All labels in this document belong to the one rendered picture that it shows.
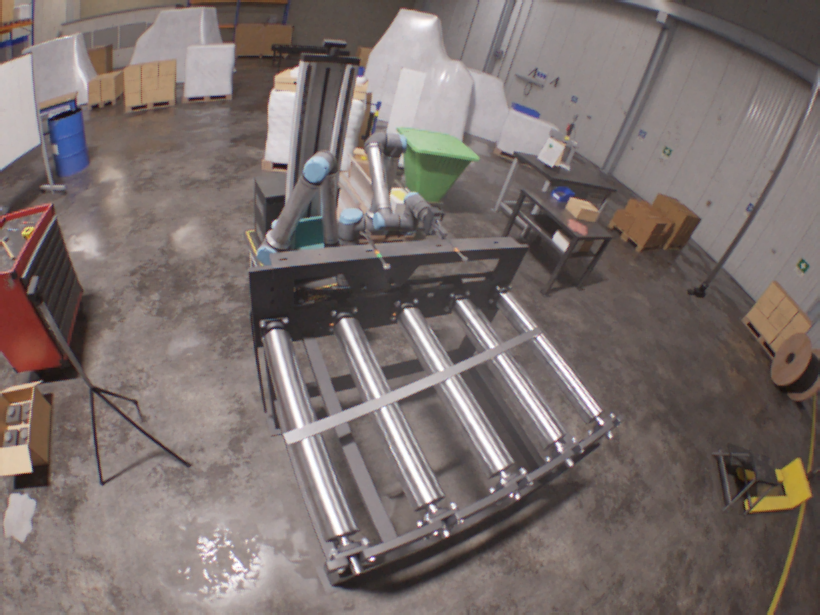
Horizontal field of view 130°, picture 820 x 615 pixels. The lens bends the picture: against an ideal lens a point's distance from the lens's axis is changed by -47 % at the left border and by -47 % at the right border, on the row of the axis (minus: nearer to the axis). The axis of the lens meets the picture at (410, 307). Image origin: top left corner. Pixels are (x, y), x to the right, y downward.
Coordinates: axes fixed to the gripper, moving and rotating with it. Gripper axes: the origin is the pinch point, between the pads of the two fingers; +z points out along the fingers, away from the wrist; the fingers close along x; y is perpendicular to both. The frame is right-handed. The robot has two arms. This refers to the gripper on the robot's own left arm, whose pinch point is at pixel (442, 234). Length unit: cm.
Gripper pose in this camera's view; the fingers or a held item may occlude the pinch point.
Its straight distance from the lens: 164.4
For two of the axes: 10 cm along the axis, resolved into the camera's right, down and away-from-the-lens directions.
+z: 4.2, 6.9, -5.9
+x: 2.3, -7.1, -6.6
